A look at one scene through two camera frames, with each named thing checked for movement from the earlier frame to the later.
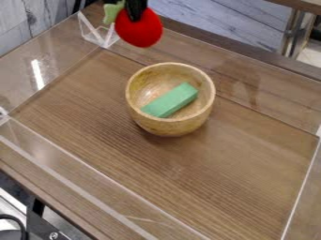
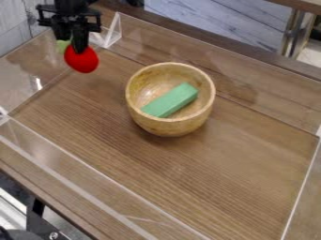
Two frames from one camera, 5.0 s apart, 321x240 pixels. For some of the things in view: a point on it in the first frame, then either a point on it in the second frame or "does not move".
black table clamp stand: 39,228 does not move
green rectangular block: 170,103 does not move
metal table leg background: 297,32 does not move
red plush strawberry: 142,33 to 82,63
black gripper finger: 135,7 to 70,20
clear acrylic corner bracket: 99,35 does not move
